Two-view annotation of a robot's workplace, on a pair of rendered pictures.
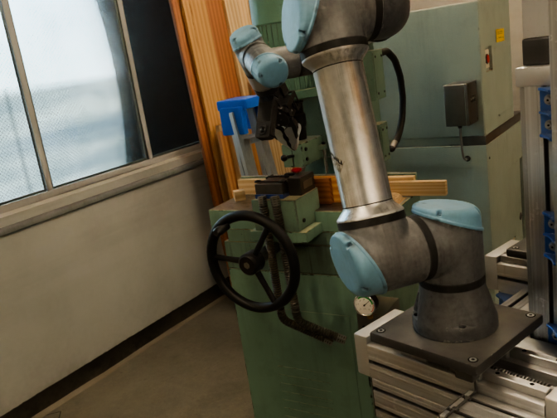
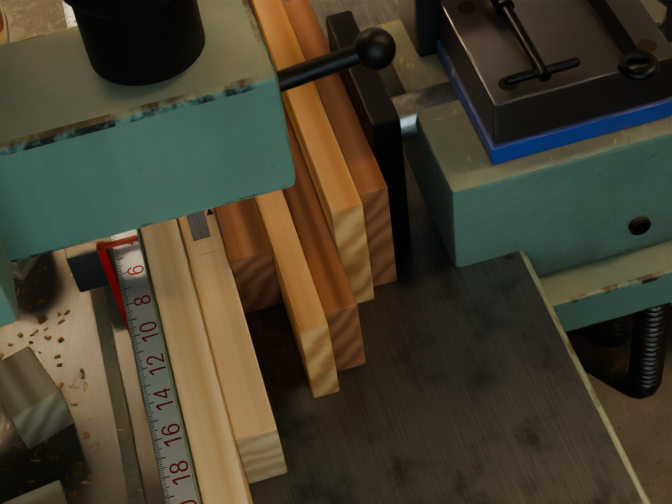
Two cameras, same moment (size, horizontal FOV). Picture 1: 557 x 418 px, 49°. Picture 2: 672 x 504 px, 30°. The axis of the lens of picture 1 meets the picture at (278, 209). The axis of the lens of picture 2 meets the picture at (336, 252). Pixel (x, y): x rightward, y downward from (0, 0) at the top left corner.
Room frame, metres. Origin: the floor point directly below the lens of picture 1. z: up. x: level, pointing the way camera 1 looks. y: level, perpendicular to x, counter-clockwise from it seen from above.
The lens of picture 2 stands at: (2.07, 0.28, 1.42)
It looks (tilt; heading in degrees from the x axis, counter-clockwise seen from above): 50 degrees down; 229
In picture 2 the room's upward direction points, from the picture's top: 9 degrees counter-clockwise
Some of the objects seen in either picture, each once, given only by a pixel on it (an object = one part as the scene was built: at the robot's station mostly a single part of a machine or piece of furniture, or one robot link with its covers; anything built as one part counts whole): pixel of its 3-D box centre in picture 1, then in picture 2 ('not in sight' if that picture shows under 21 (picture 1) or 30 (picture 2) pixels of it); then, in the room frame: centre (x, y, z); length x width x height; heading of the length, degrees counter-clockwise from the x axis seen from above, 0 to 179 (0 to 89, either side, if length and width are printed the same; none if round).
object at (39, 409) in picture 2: not in sight; (28, 397); (1.93, -0.18, 0.82); 0.04 x 0.03 x 0.03; 77
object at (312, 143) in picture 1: (304, 153); (126, 132); (1.85, -0.10, 1.03); 0.14 x 0.07 x 0.09; 148
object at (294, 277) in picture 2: not in sight; (268, 203); (1.79, -0.09, 0.93); 0.22 x 0.01 x 0.06; 58
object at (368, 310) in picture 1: (366, 305); not in sight; (1.52, -0.20, 0.65); 0.06 x 0.04 x 0.08; 58
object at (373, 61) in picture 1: (367, 75); not in sight; (1.94, -0.33, 1.23); 0.09 x 0.08 x 0.15; 148
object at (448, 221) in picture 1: (444, 238); not in sight; (1.02, -0.28, 0.98); 0.13 x 0.12 x 0.14; 107
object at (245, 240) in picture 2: not in sight; (225, 177); (1.79, -0.13, 0.92); 0.16 x 0.02 x 0.04; 58
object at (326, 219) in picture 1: (302, 215); (389, 221); (1.72, -0.07, 0.87); 0.61 x 0.30 x 0.06; 58
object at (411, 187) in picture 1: (352, 188); (159, 80); (1.75, -0.22, 0.92); 0.55 x 0.02 x 0.04; 58
